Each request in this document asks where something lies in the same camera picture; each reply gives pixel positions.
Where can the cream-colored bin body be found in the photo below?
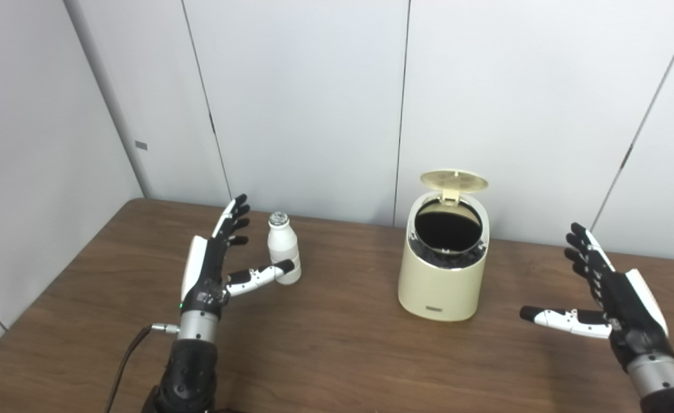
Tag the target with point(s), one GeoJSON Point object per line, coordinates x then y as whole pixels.
{"type": "Point", "coordinates": [437, 289]}

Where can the black bin liner bag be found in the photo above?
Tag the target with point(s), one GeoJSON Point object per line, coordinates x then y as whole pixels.
{"type": "Point", "coordinates": [445, 229]}

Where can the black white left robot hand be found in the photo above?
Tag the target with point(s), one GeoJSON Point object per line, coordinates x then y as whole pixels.
{"type": "Point", "coordinates": [205, 275]}

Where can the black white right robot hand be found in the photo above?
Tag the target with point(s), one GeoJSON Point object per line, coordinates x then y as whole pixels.
{"type": "Point", "coordinates": [632, 312]}

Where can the cream round bin lid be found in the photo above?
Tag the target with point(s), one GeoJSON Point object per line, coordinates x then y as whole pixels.
{"type": "Point", "coordinates": [454, 180]}

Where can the small white plastic bottle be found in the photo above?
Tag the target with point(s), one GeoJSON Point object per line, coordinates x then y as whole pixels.
{"type": "Point", "coordinates": [283, 244]}

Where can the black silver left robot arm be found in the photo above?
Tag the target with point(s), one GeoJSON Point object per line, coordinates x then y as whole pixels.
{"type": "Point", "coordinates": [190, 367]}

